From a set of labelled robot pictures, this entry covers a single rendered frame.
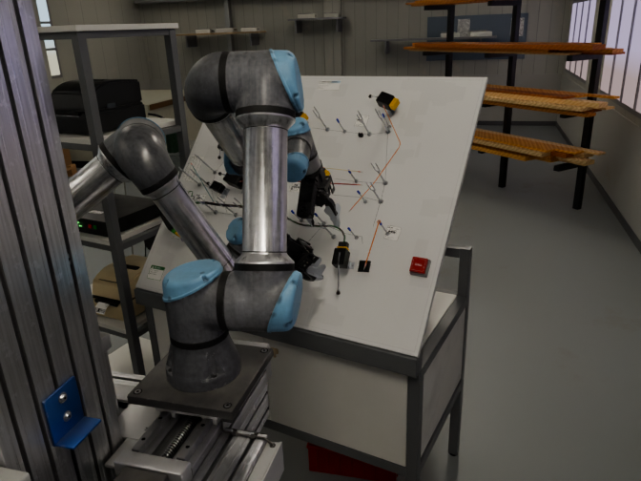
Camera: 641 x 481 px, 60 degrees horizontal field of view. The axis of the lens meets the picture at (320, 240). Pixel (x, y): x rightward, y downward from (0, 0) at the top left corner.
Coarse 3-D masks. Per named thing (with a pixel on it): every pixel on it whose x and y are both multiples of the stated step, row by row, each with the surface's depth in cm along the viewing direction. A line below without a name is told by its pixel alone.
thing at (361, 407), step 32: (288, 352) 197; (288, 384) 203; (320, 384) 195; (352, 384) 188; (384, 384) 181; (288, 416) 208; (320, 416) 200; (352, 416) 193; (384, 416) 186; (352, 448) 198; (384, 448) 190
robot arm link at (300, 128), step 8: (296, 120) 149; (304, 120) 148; (296, 128) 146; (304, 128) 148; (288, 136) 148; (296, 136) 147; (304, 136) 148; (312, 136) 152; (312, 144) 151; (312, 152) 152
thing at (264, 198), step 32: (224, 64) 103; (256, 64) 102; (288, 64) 101; (224, 96) 104; (256, 96) 102; (288, 96) 103; (256, 128) 103; (288, 128) 107; (256, 160) 103; (256, 192) 103; (256, 224) 103; (256, 256) 102; (288, 256) 106; (256, 288) 101; (288, 288) 101; (256, 320) 102; (288, 320) 102
